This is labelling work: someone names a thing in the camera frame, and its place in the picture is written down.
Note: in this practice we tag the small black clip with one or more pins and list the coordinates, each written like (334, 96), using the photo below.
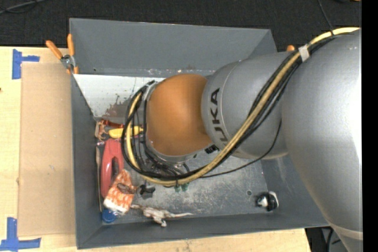
(146, 189)

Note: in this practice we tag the pale toy lizard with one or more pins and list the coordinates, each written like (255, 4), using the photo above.
(156, 213)

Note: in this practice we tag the orange and white patterned packet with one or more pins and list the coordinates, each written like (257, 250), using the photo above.
(120, 197)

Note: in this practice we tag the yellow toy banana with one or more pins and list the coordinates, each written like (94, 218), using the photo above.
(117, 132)

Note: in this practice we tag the blue round cap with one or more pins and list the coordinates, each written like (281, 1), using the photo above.
(108, 216)

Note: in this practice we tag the orange-brown toy animal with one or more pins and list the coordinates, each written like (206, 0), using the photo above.
(101, 128)

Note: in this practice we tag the black and white toy animal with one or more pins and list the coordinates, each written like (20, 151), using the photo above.
(268, 200)

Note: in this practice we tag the grey metal bin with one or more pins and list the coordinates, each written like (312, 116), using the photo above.
(165, 44)

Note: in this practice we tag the brown cardboard board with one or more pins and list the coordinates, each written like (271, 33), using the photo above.
(44, 150)

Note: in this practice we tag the black cylinder on white bracket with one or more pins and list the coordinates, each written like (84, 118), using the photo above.
(211, 150)

